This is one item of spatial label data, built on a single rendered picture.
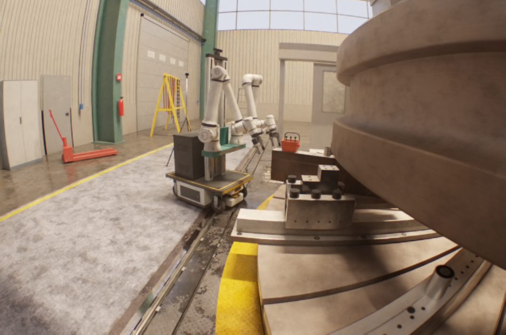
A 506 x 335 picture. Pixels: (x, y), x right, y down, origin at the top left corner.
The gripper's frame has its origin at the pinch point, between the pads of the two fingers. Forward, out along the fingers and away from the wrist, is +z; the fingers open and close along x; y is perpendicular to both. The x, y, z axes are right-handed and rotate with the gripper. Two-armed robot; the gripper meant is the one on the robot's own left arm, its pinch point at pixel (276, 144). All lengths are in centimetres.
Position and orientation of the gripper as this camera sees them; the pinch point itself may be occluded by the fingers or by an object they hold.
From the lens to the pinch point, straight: 251.3
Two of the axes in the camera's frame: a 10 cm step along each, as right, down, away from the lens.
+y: 7.5, -2.7, -6.1
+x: 6.3, -0.2, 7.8
